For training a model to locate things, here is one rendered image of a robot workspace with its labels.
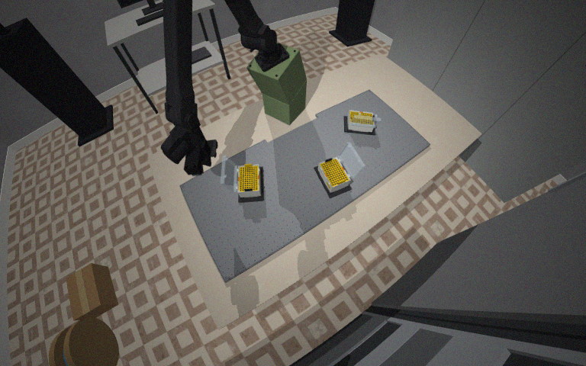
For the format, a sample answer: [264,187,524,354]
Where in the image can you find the yellow perforated plate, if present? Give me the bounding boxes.
[350,111,374,122]
[320,158,349,187]
[239,164,259,192]

